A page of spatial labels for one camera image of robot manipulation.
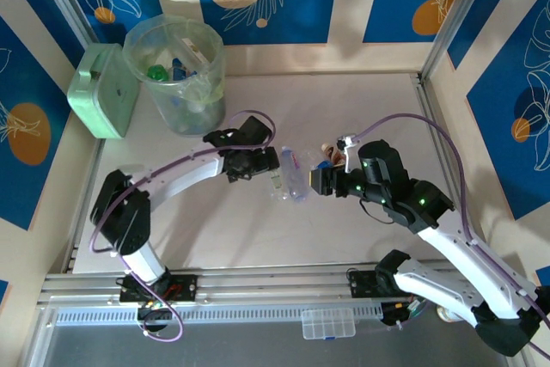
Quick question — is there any clear bottle white green label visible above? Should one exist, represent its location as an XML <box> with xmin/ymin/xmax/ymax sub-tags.
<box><xmin>268</xmin><ymin>168</ymin><xmax>290</xmax><ymax>202</ymax></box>

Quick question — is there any crushed bottle blue label white cap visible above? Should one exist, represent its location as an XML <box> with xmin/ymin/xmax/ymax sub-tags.
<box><xmin>302</xmin><ymin>147</ymin><xmax>337</xmax><ymax>173</ymax></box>

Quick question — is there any brown drink bottle beige cap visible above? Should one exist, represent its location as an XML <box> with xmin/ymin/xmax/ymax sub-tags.
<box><xmin>321</xmin><ymin>142</ymin><xmax>345</xmax><ymax>167</ymax></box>

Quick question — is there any clear bottle long white label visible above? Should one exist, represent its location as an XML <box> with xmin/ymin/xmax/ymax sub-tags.
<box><xmin>178</xmin><ymin>38</ymin><xmax>208</xmax><ymax>68</ymax></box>

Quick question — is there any green plastic bottle yellow cap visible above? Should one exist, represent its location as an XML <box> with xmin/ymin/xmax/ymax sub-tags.
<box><xmin>147</xmin><ymin>64</ymin><xmax>169</xmax><ymax>83</ymax></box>

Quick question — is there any mesh bin with plastic liner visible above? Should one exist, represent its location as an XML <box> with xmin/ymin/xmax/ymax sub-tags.
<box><xmin>123</xmin><ymin>14</ymin><xmax>227</xmax><ymax>136</ymax></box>

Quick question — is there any tall clear bottle pink label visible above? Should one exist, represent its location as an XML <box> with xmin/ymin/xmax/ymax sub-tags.
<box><xmin>279</xmin><ymin>145</ymin><xmax>308</xmax><ymax>204</ymax></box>

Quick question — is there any clear plastic organizer box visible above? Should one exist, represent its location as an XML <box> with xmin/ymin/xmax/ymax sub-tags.
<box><xmin>300</xmin><ymin>307</ymin><xmax>357</xmax><ymax>341</ymax></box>

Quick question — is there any mint green carry case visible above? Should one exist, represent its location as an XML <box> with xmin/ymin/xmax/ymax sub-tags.
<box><xmin>67</xmin><ymin>44</ymin><xmax>139</xmax><ymax>140</ymax></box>

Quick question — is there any small round shiny tin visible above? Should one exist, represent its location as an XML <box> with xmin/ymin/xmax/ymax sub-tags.
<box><xmin>436</xmin><ymin>304</ymin><xmax>460</xmax><ymax>326</ymax></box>

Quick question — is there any aluminium side rail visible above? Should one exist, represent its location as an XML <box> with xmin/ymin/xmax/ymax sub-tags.
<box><xmin>410</xmin><ymin>72</ymin><xmax>478</xmax><ymax>265</ymax></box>
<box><xmin>64</xmin><ymin>138</ymin><xmax>107</xmax><ymax>276</ymax></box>

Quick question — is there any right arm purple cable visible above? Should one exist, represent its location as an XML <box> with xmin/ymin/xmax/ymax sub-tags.
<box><xmin>355</xmin><ymin>113</ymin><xmax>550</xmax><ymax>355</ymax></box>

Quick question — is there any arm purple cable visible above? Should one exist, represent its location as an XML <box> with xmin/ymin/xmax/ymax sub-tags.
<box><xmin>89</xmin><ymin>109</ymin><xmax>277</xmax><ymax>344</ymax></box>
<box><xmin>355</xmin><ymin>113</ymin><xmax>550</xmax><ymax>355</ymax></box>

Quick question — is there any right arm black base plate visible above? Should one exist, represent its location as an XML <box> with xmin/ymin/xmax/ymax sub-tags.
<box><xmin>346</xmin><ymin>270</ymin><xmax>416</xmax><ymax>299</ymax></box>

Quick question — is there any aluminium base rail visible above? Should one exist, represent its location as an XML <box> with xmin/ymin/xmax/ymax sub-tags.
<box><xmin>36</xmin><ymin>261</ymin><xmax>508</xmax><ymax>304</ymax></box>

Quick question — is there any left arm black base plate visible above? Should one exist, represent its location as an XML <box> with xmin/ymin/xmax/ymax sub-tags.
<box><xmin>119</xmin><ymin>274</ymin><xmax>199</xmax><ymax>304</ymax></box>

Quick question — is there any grey slotted cable duct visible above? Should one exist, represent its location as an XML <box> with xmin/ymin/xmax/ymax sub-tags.
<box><xmin>54</xmin><ymin>303</ymin><xmax>384</xmax><ymax>327</ymax></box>

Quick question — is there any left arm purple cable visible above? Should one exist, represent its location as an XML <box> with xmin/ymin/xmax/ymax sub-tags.
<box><xmin>89</xmin><ymin>109</ymin><xmax>277</xmax><ymax>344</ymax></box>

